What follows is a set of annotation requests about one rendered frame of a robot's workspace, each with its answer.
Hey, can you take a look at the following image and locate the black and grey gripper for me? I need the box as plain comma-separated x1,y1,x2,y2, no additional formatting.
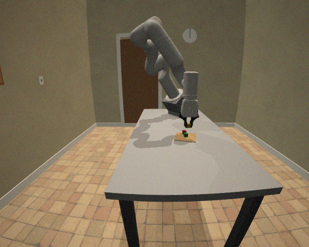
179,99,199,128

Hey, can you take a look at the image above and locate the orange mat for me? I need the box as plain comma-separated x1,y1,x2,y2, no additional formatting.
174,132,196,142

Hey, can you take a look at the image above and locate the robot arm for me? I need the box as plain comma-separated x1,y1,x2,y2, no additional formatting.
130,16,198,102

